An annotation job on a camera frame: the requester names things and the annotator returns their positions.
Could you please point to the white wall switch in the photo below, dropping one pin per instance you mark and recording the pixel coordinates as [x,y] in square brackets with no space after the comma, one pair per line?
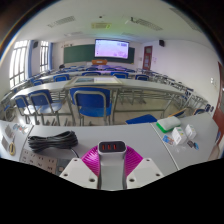
[213,81]

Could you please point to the black wall speaker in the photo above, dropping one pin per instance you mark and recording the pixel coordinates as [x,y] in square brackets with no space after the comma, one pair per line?
[35,44]
[161,43]

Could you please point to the small white box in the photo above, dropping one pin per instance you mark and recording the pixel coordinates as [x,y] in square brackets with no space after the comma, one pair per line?
[179,136]
[190,131]

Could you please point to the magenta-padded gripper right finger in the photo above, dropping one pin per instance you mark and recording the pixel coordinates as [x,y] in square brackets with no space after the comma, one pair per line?
[143,171]

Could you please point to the tall bright window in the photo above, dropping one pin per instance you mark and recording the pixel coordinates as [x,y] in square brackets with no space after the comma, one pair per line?
[18,63]

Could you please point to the ceiling lights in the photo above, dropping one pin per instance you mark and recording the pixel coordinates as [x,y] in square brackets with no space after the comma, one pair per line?
[146,24]

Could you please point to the green and white box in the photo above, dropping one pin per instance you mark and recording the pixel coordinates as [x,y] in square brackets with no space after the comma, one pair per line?
[168,124]

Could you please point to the ceiling air vent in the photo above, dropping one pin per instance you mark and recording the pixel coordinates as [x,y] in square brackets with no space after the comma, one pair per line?
[101,25]

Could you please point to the narrow bright window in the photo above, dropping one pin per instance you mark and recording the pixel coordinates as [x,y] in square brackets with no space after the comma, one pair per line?
[44,55]

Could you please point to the bright projection screen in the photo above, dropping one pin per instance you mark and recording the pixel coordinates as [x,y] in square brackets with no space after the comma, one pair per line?
[111,49]

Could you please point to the green blackboard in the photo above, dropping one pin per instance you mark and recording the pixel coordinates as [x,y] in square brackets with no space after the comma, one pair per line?
[78,53]

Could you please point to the framed flat desk panel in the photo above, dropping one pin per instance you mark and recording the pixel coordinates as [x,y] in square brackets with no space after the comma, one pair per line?
[96,80]

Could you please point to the white charger block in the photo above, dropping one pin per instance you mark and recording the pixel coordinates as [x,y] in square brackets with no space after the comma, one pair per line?
[112,166]

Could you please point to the blue classroom chairs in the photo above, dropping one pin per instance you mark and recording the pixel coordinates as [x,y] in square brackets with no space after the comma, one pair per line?
[91,100]

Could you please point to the colourful small cards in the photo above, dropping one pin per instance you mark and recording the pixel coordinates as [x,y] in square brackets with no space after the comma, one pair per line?
[20,128]

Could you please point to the small dark card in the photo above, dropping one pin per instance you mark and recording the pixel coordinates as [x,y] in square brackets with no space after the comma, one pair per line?
[192,144]

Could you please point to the dark red door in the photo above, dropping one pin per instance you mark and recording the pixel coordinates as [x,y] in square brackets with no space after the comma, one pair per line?
[220,106]

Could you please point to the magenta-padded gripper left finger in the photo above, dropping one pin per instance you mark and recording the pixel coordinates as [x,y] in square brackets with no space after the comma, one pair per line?
[78,170]

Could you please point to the red door with window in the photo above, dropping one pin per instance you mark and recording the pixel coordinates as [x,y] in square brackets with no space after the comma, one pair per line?
[147,58]

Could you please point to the orange lectern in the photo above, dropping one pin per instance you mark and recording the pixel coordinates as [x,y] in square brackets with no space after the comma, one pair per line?
[99,62]

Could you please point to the grey classroom desks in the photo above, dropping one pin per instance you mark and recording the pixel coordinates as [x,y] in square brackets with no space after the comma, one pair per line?
[50,86]

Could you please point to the ceiling projector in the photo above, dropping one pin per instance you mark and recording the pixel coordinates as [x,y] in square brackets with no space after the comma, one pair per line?
[133,20]

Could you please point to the white card stand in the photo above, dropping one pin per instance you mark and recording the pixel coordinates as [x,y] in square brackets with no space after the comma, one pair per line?
[9,132]
[4,142]

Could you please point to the small blue card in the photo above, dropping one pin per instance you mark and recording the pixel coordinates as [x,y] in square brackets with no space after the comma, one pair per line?
[167,140]

